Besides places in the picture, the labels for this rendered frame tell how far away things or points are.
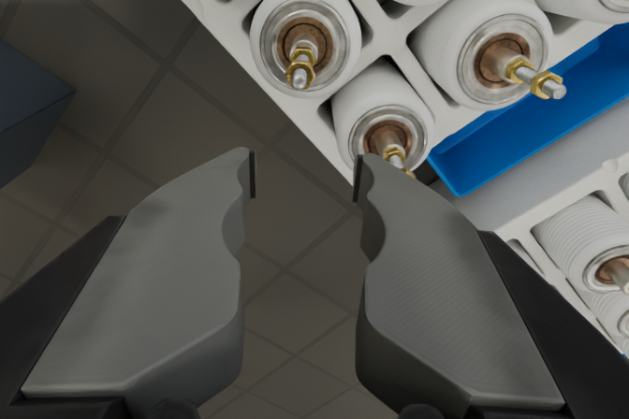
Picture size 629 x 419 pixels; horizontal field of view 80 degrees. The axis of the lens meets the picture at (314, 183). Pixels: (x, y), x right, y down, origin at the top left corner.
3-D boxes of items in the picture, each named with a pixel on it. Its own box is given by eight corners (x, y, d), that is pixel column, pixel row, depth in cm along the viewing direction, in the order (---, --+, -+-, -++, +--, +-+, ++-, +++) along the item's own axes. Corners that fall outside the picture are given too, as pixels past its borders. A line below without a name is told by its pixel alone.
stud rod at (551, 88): (517, 62, 31) (571, 89, 25) (508, 73, 32) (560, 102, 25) (506, 56, 31) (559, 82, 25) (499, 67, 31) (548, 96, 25)
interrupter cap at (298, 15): (337, -18, 29) (337, -17, 29) (358, 76, 33) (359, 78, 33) (246, 13, 31) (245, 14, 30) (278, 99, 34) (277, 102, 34)
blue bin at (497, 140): (434, 163, 66) (458, 201, 56) (400, 117, 62) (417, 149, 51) (609, 48, 56) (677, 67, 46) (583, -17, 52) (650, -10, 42)
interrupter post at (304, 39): (314, 26, 31) (314, 35, 28) (322, 55, 32) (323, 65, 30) (286, 36, 32) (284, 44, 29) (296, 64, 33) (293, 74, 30)
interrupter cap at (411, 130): (362, 184, 39) (363, 188, 38) (336, 121, 36) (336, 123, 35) (433, 159, 38) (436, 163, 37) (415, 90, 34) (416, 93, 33)
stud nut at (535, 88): (562, 78, 27) (568, 81, 26) (545, 99, 27) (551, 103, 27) (540, 66, 26) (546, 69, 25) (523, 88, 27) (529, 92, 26)
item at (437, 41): (493, 7, 47) (584, 31, 31) (448, 78, 51) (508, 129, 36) (428, -30, 45) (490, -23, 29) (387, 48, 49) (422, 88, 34)
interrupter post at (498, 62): (519, 52, 33) (539, 62, 30) (501, 79, 34) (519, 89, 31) (496, 40, 32) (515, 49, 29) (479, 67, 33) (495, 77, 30)
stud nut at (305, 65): (318, 79, 25) (318, 84, 25) (296, 91, 26) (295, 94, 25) (305, 52, 24) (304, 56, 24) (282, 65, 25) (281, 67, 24)
